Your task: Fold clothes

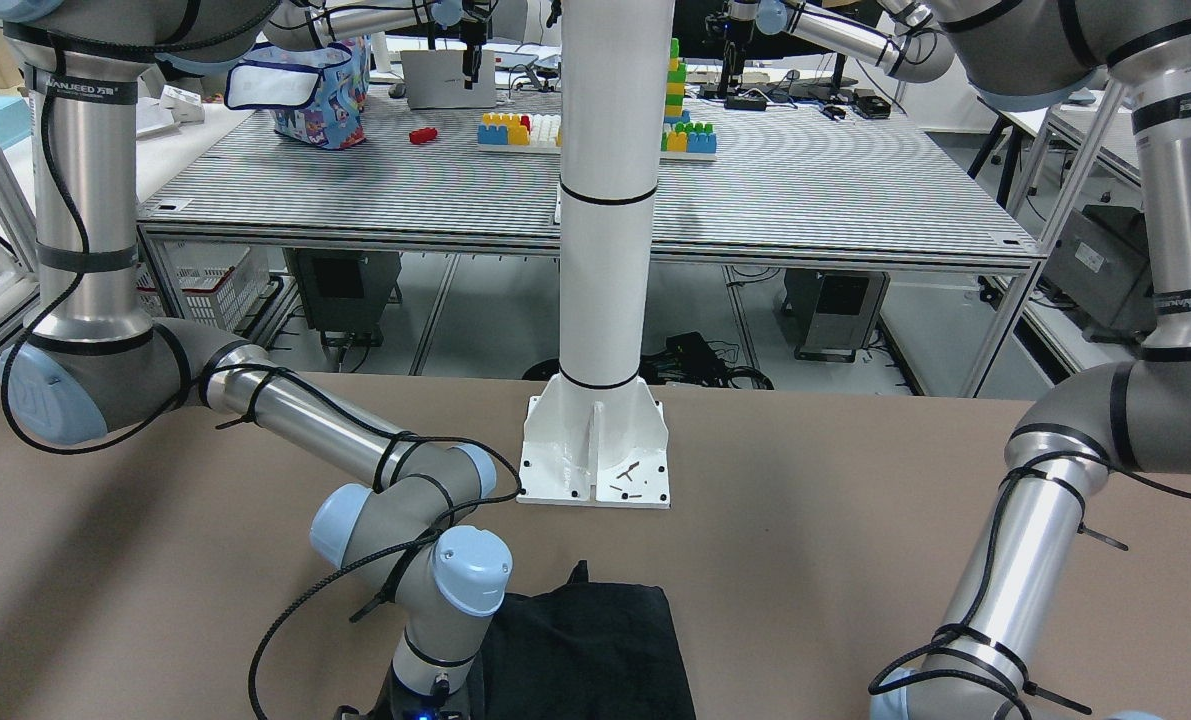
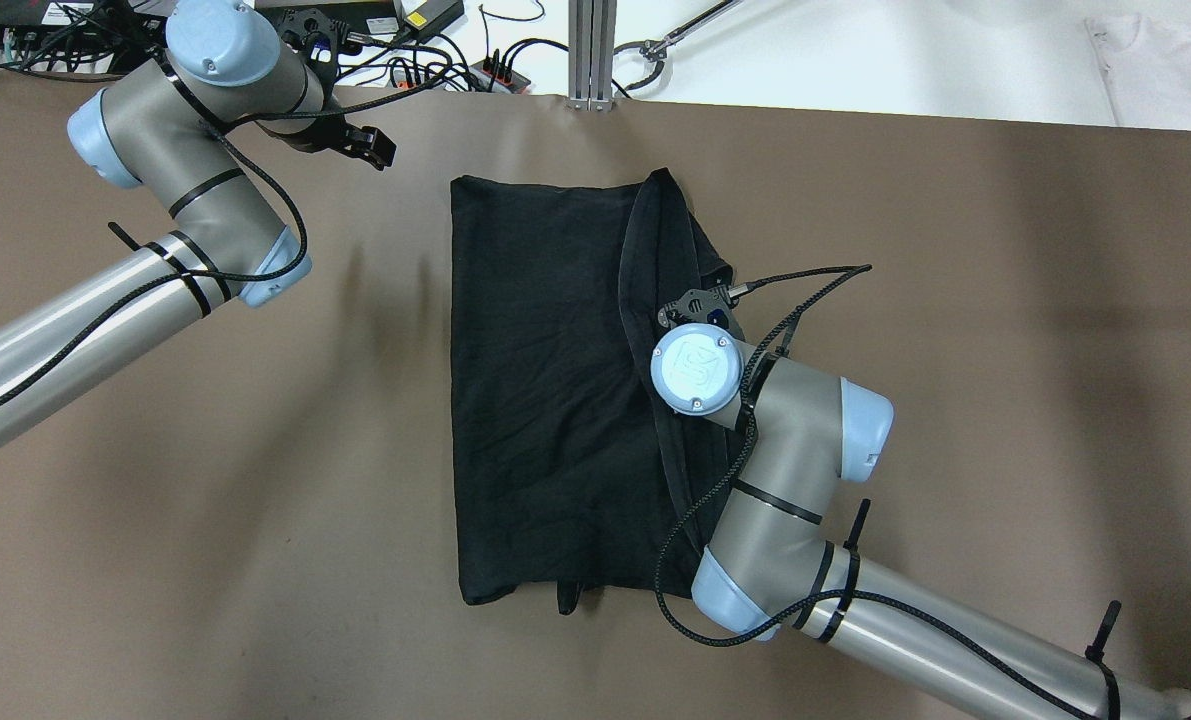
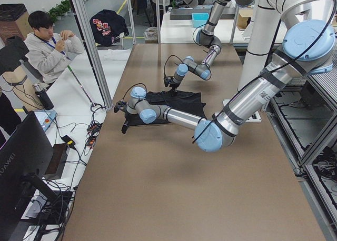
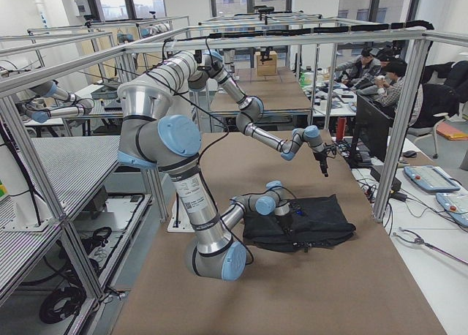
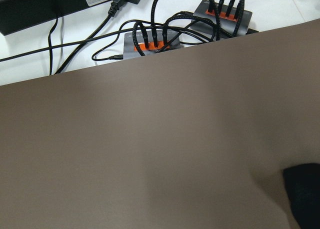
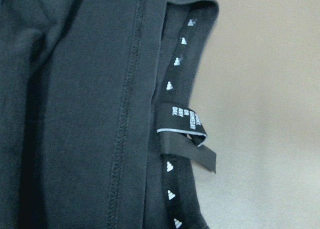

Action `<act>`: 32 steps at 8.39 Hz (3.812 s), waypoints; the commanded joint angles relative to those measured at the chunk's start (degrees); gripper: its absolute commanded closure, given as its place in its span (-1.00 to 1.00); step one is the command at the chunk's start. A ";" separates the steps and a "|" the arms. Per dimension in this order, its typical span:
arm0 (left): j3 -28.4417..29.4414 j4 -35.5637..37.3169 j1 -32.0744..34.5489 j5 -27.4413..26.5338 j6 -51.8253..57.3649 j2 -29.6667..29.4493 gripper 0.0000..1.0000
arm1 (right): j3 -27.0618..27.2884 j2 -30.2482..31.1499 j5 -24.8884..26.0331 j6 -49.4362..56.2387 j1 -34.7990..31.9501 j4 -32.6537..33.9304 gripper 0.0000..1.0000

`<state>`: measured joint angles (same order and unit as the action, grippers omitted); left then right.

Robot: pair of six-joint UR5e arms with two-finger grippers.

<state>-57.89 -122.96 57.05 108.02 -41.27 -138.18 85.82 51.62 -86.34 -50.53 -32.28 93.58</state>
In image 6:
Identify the black graphic t-shirt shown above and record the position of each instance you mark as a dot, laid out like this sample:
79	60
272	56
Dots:
95	126

